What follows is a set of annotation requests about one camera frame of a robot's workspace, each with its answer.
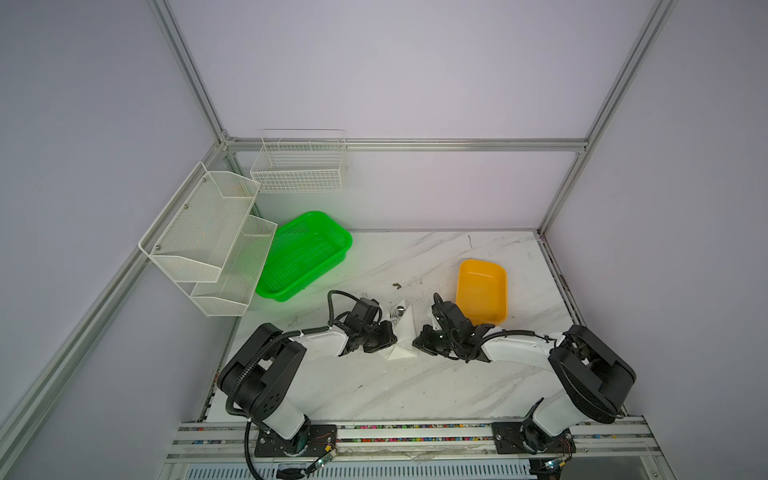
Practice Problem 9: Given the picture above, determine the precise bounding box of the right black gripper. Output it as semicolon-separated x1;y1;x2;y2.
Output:
409;325;458;355

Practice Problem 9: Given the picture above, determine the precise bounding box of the silver spoon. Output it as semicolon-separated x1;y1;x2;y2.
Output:
389;305;406;321

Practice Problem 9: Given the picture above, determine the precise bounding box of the white paper napkin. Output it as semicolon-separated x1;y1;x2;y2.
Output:
381;299;420;361

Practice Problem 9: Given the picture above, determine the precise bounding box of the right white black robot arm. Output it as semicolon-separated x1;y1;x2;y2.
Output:
412;294;636;475

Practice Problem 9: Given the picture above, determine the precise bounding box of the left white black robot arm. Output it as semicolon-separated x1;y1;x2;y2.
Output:
216;290;397;479

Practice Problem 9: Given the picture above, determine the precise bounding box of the yellow plastic tray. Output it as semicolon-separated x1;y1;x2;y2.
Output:
455;259;508;326

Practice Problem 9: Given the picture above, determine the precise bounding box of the green plastic basket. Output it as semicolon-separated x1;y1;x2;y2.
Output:
255;211;353;302

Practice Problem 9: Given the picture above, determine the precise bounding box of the lower white mesh shelf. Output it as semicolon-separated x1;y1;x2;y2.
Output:
189;215;277;317

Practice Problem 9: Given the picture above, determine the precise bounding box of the white mesh shelf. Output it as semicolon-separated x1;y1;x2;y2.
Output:
138;163;260;283
189;215;277;317

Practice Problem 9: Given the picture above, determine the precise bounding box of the upper white mesh shelf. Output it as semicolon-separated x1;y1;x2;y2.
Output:
138;163;260;283

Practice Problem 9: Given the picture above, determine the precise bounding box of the white wire wall basket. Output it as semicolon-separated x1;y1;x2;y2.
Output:
250;129;347;194

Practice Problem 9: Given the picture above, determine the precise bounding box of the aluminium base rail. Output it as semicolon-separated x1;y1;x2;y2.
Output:
159;416;675;479

